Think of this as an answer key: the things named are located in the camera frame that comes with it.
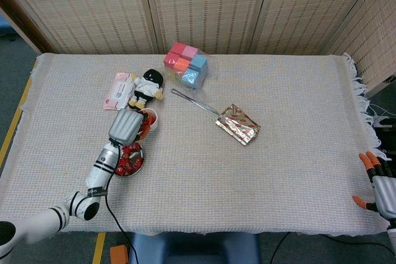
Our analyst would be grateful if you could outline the left robot hand silver orange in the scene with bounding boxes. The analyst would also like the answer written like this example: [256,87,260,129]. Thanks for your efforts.
[107,108,157,147]

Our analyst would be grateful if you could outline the right robot hand silver orange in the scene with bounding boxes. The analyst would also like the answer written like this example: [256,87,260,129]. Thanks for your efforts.
[352,151,396,223]

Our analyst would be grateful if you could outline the round steel plate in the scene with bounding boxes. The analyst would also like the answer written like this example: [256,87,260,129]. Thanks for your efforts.
[116,142,145,178]

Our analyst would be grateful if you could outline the white paper cup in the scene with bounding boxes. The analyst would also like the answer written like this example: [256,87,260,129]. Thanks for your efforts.
[140,108,159,134]

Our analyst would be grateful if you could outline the pink wet wipes pack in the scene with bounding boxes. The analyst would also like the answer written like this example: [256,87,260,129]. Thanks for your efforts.
[103,72,137,113]

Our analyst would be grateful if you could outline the plush doll white coat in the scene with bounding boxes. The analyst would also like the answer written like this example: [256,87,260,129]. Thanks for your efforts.
[127,68,165,111]

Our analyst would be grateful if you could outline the red cube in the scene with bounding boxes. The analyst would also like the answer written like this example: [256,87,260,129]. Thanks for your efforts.
[168,41,186,56]
[163,52,181,69]

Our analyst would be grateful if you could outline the light blue cube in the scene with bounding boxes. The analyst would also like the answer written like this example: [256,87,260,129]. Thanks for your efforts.
[180,69,205,89]
[189,54,209,75]

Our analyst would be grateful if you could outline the orange cube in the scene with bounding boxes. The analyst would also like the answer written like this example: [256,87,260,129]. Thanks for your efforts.
[173,57,192,73]

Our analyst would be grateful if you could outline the long metal tweezers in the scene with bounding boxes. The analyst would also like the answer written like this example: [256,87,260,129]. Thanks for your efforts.
[171,88,221,117]

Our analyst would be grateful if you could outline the pink cube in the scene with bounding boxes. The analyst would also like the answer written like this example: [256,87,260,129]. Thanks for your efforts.
[181,45,199,60]

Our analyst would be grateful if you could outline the clear plastic bag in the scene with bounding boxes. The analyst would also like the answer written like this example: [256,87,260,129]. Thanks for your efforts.
[162,41,219,92]

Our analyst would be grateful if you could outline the white woven tablecloth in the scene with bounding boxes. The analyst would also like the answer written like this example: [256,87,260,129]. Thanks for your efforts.
[0,51,394,237]

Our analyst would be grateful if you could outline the gold foil packet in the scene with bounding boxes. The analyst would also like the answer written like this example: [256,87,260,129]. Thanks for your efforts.
[215,103,262,147]

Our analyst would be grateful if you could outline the beige woven screen panel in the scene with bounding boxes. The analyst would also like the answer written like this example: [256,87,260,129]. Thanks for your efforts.
[142,0,275,55]
[323,0,396,98]
[0,0,155,55]
[250,0,383,55]

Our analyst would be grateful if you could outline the orange block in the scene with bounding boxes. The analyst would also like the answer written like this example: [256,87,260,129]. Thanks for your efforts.
[110,244,129,264]

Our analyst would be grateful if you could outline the blue panel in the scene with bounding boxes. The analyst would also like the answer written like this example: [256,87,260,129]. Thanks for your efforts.
[0,16,13,38]

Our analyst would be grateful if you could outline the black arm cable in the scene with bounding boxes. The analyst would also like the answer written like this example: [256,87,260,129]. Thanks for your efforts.
[103,138,139,264]

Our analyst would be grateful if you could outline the black floor cable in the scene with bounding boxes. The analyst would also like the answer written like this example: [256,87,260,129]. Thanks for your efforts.
[269,232,396,264]

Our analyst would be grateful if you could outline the brown wooden post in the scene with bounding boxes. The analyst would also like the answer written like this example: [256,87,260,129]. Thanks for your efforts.
[0,0,58,55]

